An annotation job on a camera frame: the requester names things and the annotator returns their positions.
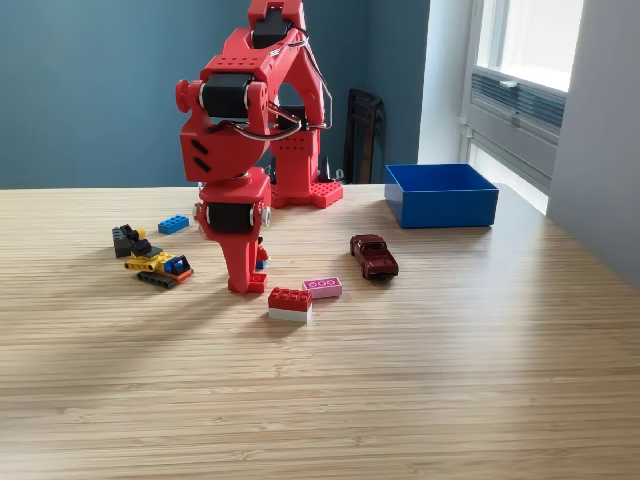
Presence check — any blue plastic bin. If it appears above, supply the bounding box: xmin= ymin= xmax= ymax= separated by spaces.
xmin=383 ymin=163 xmax=500 ymax=230

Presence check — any pink flat brick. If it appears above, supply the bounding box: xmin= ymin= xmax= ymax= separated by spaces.
xmin=301 ymin=275 xmax=344 ymax=301

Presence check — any white window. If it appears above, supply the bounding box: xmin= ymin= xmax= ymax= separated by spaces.
xmin=462 ymin=0 xmax=586 ymax=204

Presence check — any black table clamp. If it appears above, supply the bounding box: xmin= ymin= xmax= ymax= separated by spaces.
xmin=319 ymin=154 xmax=346 ymax=184

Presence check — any black folded chair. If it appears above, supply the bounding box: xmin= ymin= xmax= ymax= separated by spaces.
xmin=342 ymin=88 xmax=387 ymax=185

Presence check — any yellow toy digger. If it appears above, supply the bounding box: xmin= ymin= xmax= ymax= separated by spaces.
xmin=119 ymin=223 xmax=195 ymax=291

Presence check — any large red white brick stack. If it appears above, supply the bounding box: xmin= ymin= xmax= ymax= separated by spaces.
xmin=267 ymin=287 xmax=314 ymax=324

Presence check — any blue brick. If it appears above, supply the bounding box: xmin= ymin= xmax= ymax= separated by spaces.
xmin=157 ymin=214 xmax=191 ymax=236

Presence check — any dark red toy car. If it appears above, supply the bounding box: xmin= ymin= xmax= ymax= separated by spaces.
xmin=349 ymin=233 xmax=400 ymax=282

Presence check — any dark grey brick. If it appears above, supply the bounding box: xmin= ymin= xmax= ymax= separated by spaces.
xmin=111 ymin=225 xmax=133 ymax=259

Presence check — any grey window vent grille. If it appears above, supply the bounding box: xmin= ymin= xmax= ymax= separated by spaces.
xmin=470 ymin=69 xmax=567 ymax=132

